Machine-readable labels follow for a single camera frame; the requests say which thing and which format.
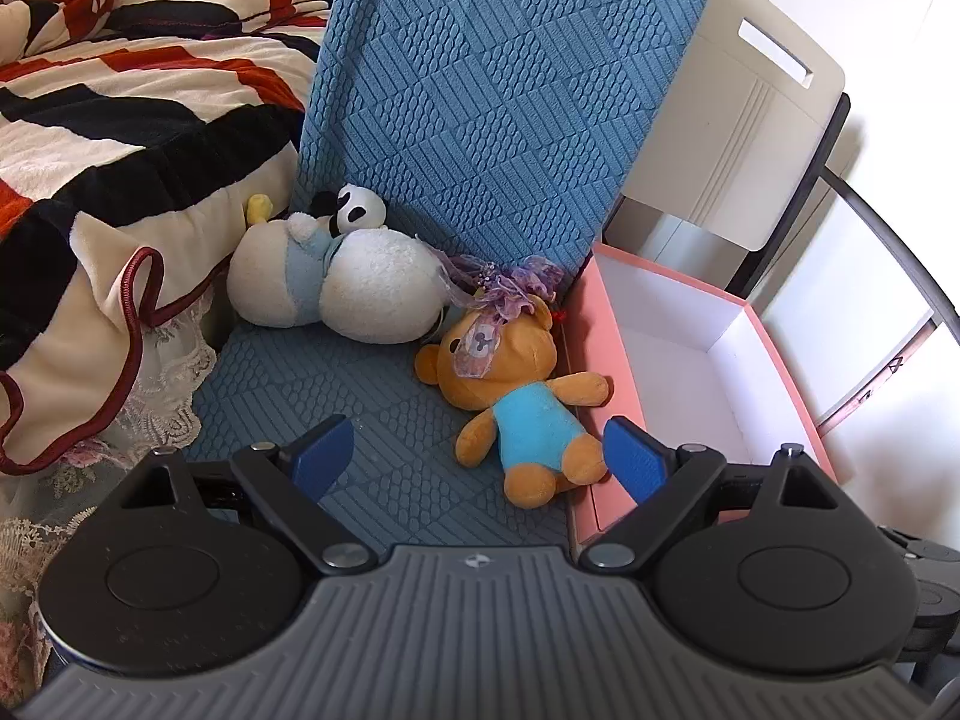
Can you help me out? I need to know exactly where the brown teddy bear blue shirt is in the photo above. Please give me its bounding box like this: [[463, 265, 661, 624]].
[[415, 292, 612, 510]]

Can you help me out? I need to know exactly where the large white plush toy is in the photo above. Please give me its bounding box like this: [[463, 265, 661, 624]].
[[227, 193, 452, 347]]

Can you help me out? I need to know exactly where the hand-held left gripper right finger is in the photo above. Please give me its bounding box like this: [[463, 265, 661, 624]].
[[577, 416, 848, 575]]

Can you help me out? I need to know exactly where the black curved metal bar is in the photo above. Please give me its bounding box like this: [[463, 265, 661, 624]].
[[817, 163, 960, 331]]

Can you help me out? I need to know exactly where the pink cardboard box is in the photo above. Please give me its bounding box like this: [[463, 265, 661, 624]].
[[564, 243, 857, 550]]

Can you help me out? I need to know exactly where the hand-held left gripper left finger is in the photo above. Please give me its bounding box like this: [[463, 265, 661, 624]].
[[112, 415, 380, 575]]

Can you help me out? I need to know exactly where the blue textured chair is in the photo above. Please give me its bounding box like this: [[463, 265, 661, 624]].
[[184, 0, 715, 552]]

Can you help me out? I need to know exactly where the lace bed skirt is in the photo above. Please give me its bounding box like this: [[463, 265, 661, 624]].
[[0, 292, 220, 691]]

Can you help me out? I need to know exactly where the panda plush toy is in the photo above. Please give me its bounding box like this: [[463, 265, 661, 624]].
[[311, 184, 389, 236]]

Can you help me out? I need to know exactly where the striped fleece blanket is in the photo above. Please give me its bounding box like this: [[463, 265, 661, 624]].
[[0, 0, 338, 475]]

